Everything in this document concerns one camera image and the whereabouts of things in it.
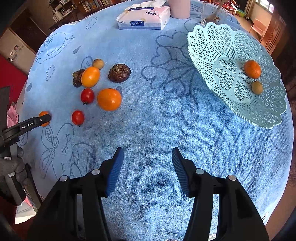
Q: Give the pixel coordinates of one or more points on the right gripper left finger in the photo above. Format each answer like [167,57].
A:
[57,218]

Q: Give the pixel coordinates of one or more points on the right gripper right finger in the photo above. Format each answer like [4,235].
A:
[238,218]

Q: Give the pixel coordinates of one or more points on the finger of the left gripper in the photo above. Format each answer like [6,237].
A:
[30,124]

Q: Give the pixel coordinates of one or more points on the small mandarin orange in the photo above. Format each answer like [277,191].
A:
[42,114]
[252,69]

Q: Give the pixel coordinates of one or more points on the red cherry tomato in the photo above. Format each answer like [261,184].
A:
[78,117]
[87,96]

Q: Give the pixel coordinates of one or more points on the oval orange citrus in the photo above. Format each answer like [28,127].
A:
[90,77]

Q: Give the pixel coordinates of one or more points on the large orange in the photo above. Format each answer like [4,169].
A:
[109,99]

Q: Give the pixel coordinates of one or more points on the tan longan fruit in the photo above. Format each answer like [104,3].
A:
[98,63]

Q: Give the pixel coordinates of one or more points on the dark brown water chestnut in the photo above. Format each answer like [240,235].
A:
[119,73]

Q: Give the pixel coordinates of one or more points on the yellowish brown longan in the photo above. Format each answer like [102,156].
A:
[257,87]

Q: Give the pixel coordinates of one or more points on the grey gloved left hand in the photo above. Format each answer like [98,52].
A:
[13,176]

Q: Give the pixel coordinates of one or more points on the pink cloth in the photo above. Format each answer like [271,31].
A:
[12,116]

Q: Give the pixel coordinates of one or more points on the light blue printed towel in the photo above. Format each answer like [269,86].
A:
[165,104]

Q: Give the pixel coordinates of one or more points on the wooden bookshelf with books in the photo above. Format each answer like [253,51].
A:
[63,8]

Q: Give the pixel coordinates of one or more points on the teal lattice fruit basket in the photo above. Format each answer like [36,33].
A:
[219,54]

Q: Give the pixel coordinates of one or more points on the tissue pack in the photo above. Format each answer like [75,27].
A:
[153,15]

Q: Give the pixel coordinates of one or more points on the small pink child chair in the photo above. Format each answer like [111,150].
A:
[258,27]

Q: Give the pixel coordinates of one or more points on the pink thermos cup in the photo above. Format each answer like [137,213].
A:
[180,9]

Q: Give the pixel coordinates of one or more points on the metal spoon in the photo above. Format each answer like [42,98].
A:
[212,17]

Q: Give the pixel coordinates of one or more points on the clear glass cup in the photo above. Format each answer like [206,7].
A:
[209,8]

